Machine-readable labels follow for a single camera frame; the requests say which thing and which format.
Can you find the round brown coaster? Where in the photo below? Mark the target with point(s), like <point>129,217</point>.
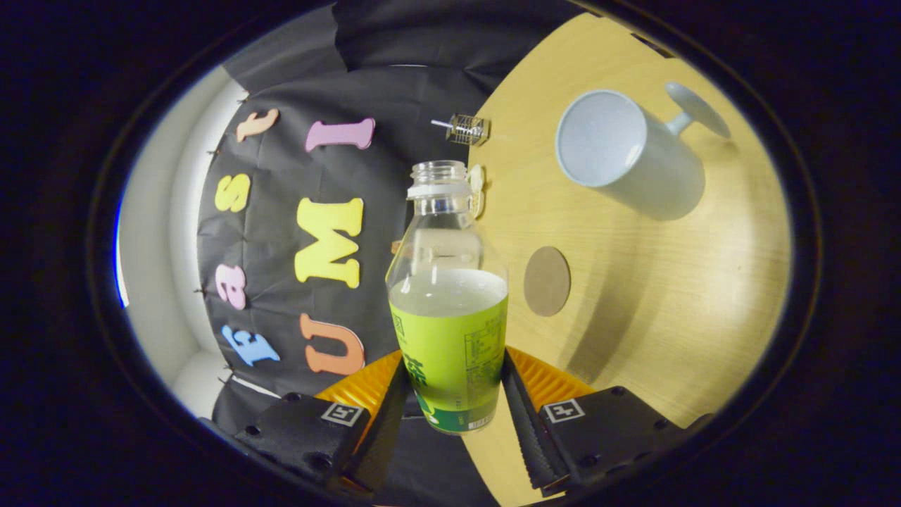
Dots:
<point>547,282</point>

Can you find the green label juice bottle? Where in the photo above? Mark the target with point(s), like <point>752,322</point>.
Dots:
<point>450,352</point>

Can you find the wooden table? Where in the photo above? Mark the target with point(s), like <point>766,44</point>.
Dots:
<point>633,296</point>

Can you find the white divided snack tray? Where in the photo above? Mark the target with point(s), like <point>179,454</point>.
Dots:
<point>479,190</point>

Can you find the white cup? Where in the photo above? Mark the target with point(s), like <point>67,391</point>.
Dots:
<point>633,169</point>

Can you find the white straw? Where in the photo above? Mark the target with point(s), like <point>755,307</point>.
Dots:
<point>442,124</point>

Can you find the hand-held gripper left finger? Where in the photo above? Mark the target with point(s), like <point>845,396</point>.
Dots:
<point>380,443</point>

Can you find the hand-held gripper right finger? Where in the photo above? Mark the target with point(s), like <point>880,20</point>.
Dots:
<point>524,436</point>

